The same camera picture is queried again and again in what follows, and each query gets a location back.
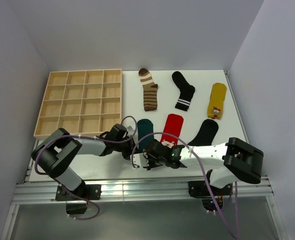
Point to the red sock with white bear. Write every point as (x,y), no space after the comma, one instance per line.
(173,126)

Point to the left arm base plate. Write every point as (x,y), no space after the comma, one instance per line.
(85,191)

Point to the black sock with white stripes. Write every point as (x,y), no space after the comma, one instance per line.
(186,91)

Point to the brown striped sock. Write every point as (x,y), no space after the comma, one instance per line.
(150,89)

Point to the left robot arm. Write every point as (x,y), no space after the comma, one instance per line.
(54,155)

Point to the dark teal sock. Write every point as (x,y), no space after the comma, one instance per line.
(145,127)

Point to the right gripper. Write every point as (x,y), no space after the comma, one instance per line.
(151,165)

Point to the plain black sock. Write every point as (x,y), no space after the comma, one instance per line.
(206,134)

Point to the aluminium mounting rail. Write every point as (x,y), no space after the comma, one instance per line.
(133,190)

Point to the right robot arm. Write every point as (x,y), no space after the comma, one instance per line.
(235,160)

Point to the wooden compartment tray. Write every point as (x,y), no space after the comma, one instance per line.
(83,102)

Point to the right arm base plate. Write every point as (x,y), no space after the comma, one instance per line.
(198,189)

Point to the yellow sock with cartoon face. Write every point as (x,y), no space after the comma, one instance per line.
(216,101)

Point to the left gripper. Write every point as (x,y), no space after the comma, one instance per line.
(126,155)

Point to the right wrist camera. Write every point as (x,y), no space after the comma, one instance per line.
(138,160)

